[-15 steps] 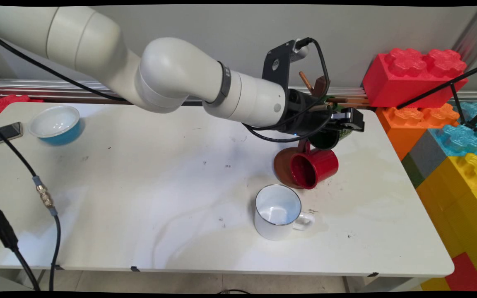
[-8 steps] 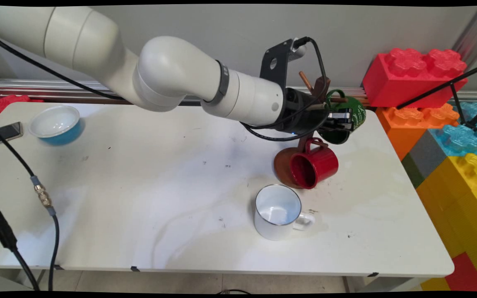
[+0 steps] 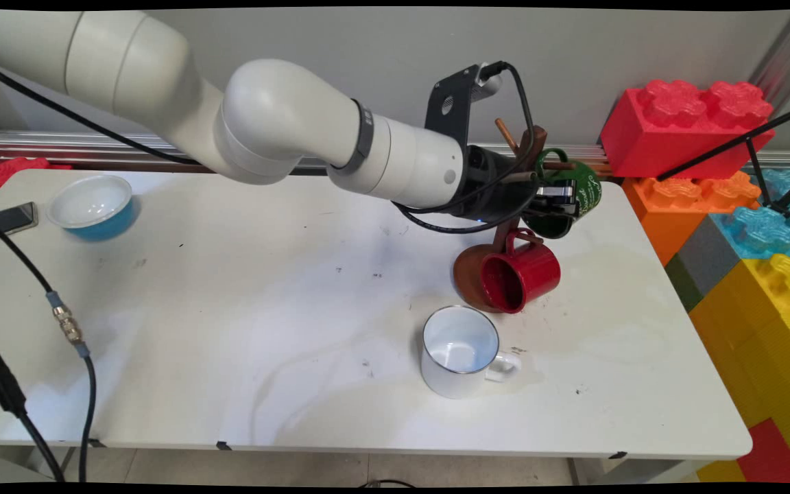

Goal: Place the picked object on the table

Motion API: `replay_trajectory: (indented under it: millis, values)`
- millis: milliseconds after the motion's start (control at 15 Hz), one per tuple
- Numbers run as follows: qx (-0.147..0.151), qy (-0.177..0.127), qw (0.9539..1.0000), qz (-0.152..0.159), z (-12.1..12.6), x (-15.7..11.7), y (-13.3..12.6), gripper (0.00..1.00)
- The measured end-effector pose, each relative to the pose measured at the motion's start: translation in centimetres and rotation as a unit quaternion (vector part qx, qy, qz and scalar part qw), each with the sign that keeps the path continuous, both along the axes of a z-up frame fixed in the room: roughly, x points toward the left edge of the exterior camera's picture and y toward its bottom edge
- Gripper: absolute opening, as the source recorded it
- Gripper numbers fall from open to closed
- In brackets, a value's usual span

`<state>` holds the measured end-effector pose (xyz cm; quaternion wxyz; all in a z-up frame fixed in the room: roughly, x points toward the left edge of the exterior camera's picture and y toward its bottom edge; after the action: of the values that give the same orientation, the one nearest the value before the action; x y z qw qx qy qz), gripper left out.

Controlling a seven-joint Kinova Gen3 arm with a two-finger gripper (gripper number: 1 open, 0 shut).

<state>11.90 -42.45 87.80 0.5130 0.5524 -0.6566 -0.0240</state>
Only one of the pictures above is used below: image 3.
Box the red enamel mug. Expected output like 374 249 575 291
480 228 562 314

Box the big yellow toy block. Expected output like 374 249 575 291
689 255 790 481

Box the aluminium rail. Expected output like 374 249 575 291
0 132 790 180

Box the dark green toy block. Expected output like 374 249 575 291
664 255 703 314

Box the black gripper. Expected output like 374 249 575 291
451 144 579 222

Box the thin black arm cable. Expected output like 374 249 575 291
0 55 198 166

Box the big blue toy block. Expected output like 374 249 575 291
709 169 790 261

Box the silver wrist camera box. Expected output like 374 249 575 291
472 62 507 105

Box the black tripod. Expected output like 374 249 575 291
656 102 790 220

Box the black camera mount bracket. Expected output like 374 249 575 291
425 66 483 149

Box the flat red toy block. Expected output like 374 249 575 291
736 419 790 484

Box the big grey toy block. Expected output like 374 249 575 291
676 216 742 299

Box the low red toy block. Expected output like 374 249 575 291
0 156 73 198

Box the dark smartphone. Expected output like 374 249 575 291
0 202 40 246

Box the brown wooden mug tree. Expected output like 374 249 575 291
454 119 577 314

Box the blue bowl white inside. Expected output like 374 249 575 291
47 174 141 242

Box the big red toy block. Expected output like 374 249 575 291
599 81 775 181

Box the green enamel mug white script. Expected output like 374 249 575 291
522 149 603 239

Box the thick black cable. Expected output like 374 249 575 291
0 335 67 482

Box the big orange toy block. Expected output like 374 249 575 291
621 173 761 267

